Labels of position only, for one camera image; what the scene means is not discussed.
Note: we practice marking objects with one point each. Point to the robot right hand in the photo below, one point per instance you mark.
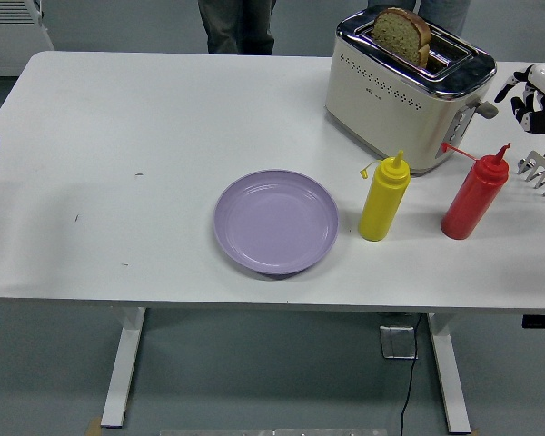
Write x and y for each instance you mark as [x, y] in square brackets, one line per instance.
[542, 104]

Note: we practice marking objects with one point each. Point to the brown bread slice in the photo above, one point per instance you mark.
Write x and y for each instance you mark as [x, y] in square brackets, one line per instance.
[397, 34]

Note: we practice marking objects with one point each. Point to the purple round plate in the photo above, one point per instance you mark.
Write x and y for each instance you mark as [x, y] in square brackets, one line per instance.
[276, 224]

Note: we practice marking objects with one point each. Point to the red squeeze bottle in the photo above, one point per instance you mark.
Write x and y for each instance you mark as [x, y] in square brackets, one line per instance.
[472, 204]

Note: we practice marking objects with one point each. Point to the person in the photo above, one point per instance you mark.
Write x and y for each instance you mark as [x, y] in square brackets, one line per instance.
[236, 27]
[445, 13]

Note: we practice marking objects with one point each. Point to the white cabinet appliance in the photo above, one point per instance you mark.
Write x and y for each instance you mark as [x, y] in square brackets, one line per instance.
[9, 45]

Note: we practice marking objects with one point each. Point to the cream and chrome toaster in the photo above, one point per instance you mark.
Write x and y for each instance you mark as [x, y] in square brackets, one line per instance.
[381, 104]

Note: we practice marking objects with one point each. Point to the yellow squeeze bottle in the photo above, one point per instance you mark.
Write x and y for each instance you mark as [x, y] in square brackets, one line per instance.
[381, 204]

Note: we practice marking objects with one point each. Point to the black table control panel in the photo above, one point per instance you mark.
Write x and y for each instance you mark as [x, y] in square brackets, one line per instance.
[542, 321]

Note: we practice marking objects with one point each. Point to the white table leg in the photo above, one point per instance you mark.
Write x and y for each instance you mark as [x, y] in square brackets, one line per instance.
[449, 372]
[122, 363]

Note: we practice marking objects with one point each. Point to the metal floor socket box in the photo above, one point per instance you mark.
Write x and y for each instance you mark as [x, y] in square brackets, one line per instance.
[397, 343]

